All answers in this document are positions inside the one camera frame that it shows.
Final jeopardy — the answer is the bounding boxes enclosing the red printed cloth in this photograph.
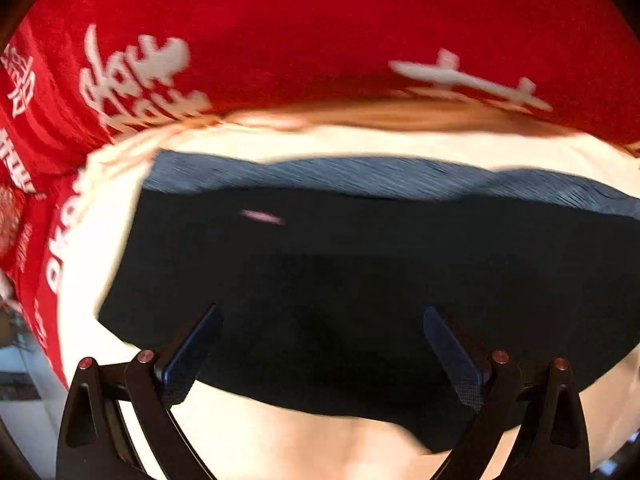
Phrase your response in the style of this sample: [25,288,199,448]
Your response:
[0,0,640,391]

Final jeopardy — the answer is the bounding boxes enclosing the black pants with blue waistband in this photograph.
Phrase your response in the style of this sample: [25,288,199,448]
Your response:
[97,149,640,456]

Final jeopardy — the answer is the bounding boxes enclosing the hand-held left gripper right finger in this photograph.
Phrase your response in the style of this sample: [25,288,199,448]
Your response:
[422,306,592,480]

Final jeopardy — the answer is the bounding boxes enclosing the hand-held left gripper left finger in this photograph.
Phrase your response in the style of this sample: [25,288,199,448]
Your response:
[55,304,224,480]

